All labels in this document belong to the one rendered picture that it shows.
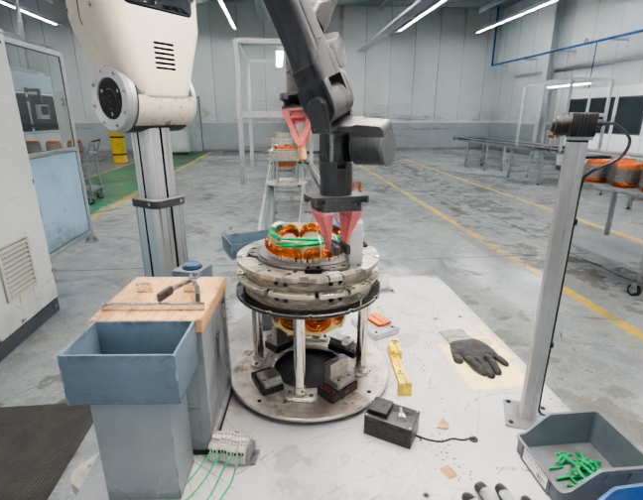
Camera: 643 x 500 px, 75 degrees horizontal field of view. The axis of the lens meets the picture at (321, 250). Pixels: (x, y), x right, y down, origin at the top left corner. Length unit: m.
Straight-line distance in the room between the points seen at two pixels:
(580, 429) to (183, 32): 1.26
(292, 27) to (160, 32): 0.55
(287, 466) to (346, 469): 0.11
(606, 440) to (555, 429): 0.09
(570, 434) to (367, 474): 0.40
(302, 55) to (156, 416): 0.59
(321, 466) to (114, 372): 0.40
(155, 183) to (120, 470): 0.70
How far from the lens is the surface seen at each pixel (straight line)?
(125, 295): 0.89
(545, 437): 0.98
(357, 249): 0.87
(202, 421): 0.86
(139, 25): 1.16
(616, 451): 0.99
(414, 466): 0.88
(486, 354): 1.20
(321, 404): 0.96
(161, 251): 1.24
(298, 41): 0.69
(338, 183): 0.71
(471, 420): 1.00
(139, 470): 0.82
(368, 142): 0.67
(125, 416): 0.76
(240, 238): 1.25
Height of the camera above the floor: 1.39
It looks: 18 degrees down
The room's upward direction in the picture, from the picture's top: straight up
